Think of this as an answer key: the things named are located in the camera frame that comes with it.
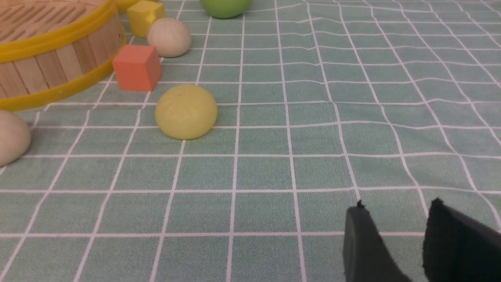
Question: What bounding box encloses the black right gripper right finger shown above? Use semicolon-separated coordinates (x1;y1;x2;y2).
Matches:
422;198;501;282

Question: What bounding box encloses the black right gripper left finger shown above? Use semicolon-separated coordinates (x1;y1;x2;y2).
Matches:
343;200;411;282

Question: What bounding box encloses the yellow bun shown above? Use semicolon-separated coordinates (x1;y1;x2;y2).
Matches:
155;84;218;140

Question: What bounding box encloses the white bun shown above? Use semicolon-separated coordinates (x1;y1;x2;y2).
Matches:
146;18;192;58
0;110;32;166

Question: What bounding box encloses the white bun front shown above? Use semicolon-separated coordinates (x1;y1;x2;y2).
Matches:
0;110;32;166

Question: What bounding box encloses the bamboo steamer tray yellow rim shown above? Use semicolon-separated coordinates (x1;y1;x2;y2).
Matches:
0;0;127;111

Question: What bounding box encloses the green apple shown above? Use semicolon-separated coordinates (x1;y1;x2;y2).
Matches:
199;0;253;18

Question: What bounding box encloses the orange foam cube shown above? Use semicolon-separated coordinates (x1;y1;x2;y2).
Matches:
112;44;162;92

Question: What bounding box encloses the yellow foam cube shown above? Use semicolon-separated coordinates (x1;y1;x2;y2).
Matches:
127;0;166;38

